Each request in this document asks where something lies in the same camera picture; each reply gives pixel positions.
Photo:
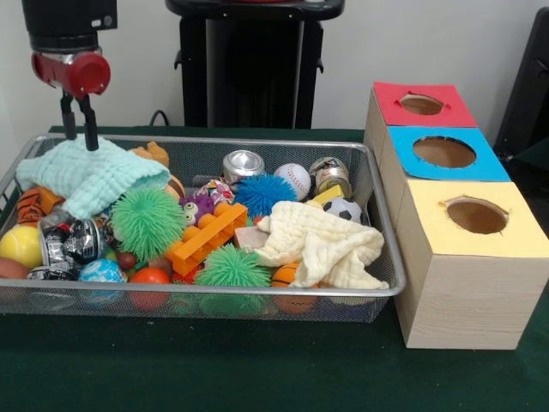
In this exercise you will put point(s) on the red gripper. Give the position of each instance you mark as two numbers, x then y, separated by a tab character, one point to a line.
81	75

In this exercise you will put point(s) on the mint green cloth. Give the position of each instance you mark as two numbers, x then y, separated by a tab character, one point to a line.
86	176

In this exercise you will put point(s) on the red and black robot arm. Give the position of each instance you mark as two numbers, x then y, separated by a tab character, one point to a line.
64	21

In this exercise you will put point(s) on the silver mesh bin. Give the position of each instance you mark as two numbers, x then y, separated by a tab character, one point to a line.
334	311

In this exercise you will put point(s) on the wooden box with three holes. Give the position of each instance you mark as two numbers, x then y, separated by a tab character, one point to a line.
472	300

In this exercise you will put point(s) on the crushed black can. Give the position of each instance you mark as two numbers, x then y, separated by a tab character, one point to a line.
81	244

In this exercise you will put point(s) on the green spiky rubber ball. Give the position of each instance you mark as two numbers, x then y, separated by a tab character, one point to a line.
148	225
231	268

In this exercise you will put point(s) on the yellow ball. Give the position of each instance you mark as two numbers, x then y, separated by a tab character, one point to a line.
20	246

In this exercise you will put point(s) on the orange toy building block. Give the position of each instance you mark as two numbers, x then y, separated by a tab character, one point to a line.
206	240

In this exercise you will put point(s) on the blue spiky rubber ball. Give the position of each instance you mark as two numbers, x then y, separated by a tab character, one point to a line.
266	195

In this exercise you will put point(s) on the white toy baseball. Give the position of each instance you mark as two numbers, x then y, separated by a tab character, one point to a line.
293	180

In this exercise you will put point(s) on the cream cloth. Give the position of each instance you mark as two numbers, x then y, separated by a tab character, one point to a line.
317	240

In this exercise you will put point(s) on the black and white soccer ball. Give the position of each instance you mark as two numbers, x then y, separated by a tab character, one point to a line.
343	210

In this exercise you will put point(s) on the dark green tablecloth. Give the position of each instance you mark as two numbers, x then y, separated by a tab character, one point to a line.
257	369
538	156

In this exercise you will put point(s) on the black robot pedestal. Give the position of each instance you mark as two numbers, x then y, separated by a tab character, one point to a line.
257	64

